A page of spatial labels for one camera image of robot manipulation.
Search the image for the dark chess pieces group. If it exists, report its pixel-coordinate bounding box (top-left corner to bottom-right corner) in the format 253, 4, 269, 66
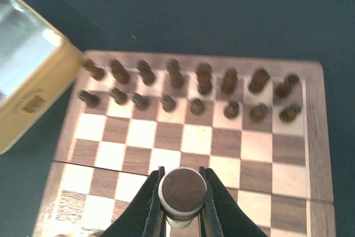
79, 58, 303, 124

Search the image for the gold metal tin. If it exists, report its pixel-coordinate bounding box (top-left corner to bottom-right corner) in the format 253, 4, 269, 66
1, 0, 83, 153

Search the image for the wooden chess board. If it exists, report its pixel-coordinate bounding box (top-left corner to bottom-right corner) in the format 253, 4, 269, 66
33, 51, 336, 236

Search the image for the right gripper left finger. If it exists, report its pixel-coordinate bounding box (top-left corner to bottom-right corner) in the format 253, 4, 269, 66
101, 167, 166, 237

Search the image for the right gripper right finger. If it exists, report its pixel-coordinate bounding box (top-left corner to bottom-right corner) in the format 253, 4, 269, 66
198, 167, 266, 237

